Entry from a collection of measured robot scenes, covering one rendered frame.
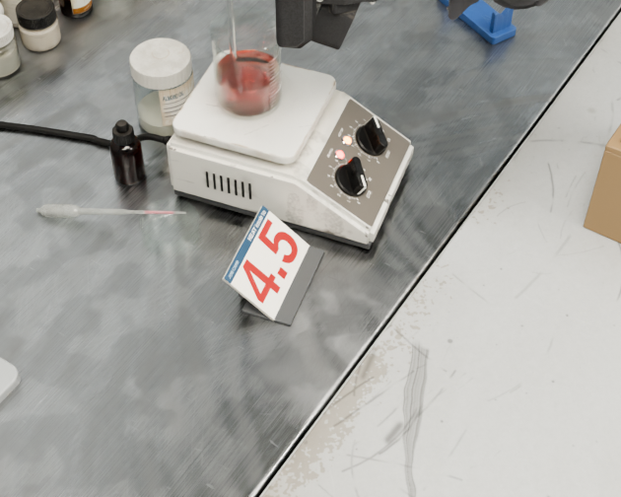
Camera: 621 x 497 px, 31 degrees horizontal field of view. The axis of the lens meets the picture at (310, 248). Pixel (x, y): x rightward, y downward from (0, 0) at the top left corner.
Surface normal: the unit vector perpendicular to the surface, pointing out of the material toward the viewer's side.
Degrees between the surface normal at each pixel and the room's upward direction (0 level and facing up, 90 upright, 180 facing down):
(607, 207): 90
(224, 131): 0
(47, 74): 0
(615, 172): 90
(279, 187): 90
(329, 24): 90
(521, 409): 0
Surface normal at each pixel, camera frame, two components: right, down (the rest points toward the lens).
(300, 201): -0.35, 0.70
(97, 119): 0.01, -0.65
